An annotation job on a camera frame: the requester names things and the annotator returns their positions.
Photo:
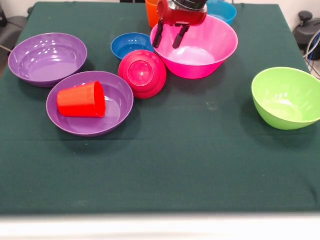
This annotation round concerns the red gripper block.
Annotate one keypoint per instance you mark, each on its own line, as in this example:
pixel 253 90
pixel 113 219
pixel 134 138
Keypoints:
pixel 185 17

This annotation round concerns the dark blue plastic bowl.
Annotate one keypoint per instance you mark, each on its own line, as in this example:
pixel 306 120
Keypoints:
pixel 130 46

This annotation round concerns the large pink plastic bowl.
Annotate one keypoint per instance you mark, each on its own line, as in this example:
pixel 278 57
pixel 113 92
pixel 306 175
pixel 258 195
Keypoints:
pixel 200 62

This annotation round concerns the small crimson plastic bowl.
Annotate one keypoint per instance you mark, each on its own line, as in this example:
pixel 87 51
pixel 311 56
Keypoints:
pixel 142 75

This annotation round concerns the red plastic cup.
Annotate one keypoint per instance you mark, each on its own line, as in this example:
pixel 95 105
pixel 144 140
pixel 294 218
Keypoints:
pixel 77 102

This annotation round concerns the purple plastic bowl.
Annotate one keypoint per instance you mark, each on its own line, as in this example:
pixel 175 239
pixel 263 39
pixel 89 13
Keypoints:
pixel 47 65
pixel 87 125

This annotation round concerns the orange plastic cup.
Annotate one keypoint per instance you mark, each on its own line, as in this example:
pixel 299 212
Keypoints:
pixel 151 12

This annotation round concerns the light blue plastic bowl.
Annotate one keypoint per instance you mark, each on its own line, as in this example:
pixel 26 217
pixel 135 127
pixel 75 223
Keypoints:
pixel 223 11

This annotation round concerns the dark green tablecloth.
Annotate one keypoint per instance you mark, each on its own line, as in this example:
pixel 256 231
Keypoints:
pixel 150 162

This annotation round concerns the green plastic bowl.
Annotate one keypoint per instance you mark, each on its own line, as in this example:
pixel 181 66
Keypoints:
pixel 285 102

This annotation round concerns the grey pedestal foot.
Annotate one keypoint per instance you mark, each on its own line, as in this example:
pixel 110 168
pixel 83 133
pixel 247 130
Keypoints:
pixel 306 27
pixel 12 30

